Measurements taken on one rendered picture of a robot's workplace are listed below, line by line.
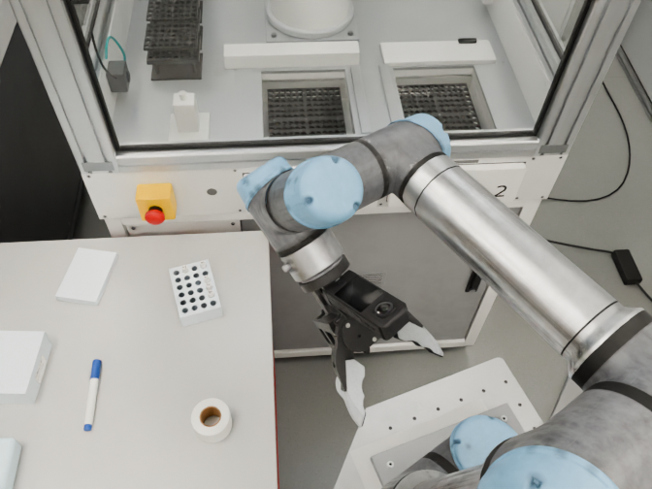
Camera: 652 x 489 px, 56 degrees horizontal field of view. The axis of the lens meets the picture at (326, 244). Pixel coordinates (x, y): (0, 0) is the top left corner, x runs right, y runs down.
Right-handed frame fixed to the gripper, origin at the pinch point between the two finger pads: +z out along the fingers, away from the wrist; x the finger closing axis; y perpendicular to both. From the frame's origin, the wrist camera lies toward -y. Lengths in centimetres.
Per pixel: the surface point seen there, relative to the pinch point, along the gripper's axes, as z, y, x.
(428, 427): 22.0, 27.1, -8.6
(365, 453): 18.2, 28.6, 3.7
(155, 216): -37, 57, 7
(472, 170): -10, 37, -51
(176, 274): -25, 60, 10
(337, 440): 49, 103, -5
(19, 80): -92, 131, 8
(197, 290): -20, 55, 9
